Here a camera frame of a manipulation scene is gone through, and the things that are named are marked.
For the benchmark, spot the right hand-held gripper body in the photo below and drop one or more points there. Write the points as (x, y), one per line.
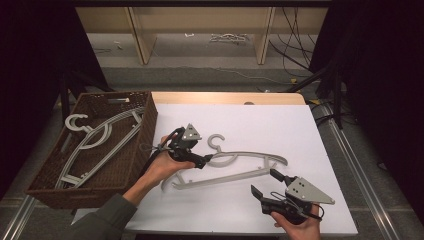
(305, 193)

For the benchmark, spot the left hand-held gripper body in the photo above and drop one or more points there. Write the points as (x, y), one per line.
(186, 141)

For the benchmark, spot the grey plastic clothes hanger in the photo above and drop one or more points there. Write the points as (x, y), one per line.
(100, 131)
(233, 178)

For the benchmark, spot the brown wicker basket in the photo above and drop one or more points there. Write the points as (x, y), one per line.
(116, 173)

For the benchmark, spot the person's left hand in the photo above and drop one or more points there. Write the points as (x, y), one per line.
(163, 168)

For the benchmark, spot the person's right hand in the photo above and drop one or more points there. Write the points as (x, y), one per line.
(305, 230)

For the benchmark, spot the white sheet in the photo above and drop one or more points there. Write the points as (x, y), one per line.
(253, 126)

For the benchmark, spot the black metal stand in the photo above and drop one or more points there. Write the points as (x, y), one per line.
(337, 96)
(65, 96)

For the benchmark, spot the small white plastic piece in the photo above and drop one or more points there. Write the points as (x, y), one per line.
(189, 34)

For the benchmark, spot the white plastic pieces heap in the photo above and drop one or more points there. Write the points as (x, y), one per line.
(229, 37)

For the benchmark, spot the beige wooden shelf unit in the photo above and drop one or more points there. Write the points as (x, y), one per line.
(200, 20)

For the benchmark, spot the dark curtain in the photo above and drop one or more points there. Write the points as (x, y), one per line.
(30, 83)
(383, 83)

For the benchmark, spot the metal floor rail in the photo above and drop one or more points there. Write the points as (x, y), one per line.
(360, 173)
(16, 220)

